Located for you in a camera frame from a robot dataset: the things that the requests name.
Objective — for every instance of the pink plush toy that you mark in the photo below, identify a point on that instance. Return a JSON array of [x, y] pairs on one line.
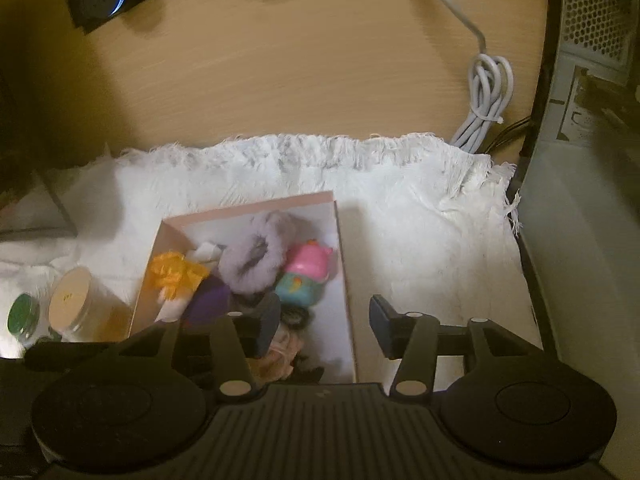
[[307, 262]]

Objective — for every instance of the black scrunchie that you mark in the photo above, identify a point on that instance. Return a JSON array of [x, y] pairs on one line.
[[295, 317]]

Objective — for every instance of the dark purple soft pouch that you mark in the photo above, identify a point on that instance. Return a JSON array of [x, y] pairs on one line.
[[210, 301]]

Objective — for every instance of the small jar with green lid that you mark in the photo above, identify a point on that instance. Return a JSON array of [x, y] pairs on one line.
[[21, 315]]

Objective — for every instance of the purple fluffy scrunchie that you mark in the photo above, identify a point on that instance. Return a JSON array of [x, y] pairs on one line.
[[240, 262]]

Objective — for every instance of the pink cardboard box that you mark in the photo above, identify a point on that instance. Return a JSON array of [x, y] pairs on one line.
[[345, 305]]

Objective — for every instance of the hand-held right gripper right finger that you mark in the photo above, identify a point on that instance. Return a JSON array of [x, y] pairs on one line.
[[380, 327]]

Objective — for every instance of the grey computer case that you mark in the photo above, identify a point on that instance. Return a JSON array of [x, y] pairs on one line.
[[590, 20]]

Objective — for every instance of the teal squishy toy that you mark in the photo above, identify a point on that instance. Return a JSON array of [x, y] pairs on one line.
[[295, 289]]

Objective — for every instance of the white fringed cloth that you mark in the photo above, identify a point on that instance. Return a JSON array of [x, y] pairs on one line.
[[425, 240]]

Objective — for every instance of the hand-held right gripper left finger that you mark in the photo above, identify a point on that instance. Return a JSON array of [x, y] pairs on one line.
[[269, 322]]

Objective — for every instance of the beige scrunchie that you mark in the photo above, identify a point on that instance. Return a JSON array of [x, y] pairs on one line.
[[282, 355]]

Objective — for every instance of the glass jar with beige lid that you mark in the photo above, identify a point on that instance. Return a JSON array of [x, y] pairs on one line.
[[75, 300]]

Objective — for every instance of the white textured tissue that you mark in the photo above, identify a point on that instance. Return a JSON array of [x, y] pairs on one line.
[[207, 251]]

